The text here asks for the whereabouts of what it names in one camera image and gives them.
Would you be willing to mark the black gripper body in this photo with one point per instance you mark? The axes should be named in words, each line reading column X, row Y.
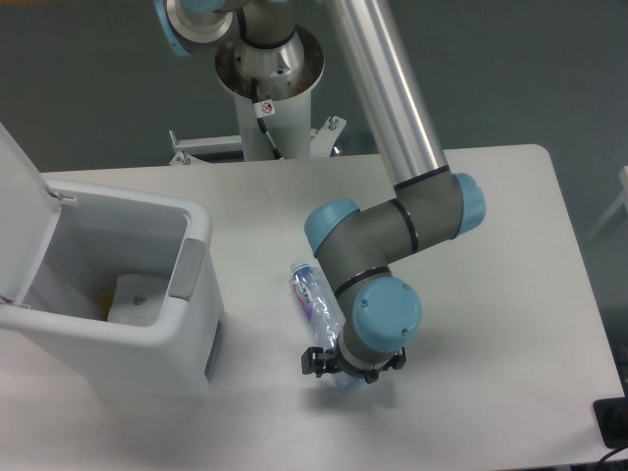
column 369, row 373

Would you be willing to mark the colourful trash in can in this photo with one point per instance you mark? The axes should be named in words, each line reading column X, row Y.
column 105, row 301

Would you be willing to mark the white trash can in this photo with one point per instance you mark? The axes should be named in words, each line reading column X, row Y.
column 104, row 232

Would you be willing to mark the white metal base frame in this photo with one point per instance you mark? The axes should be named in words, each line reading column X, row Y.
column 326, row 141

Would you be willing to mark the black device at edge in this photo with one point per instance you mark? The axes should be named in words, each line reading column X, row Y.
column 611, row 415

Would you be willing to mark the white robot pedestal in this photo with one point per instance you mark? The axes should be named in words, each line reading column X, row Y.
column 272, row 91

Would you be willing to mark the white furniture at right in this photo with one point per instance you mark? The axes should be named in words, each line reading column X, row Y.
column 616, row 211

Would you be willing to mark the white trash can lid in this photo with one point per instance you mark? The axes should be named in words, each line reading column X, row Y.
column 29, row 216

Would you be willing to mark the clear plastic water bottle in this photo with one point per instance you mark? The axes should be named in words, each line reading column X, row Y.
column 317, row 303

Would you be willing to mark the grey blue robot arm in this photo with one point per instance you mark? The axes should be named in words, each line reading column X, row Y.
column 429, row 203

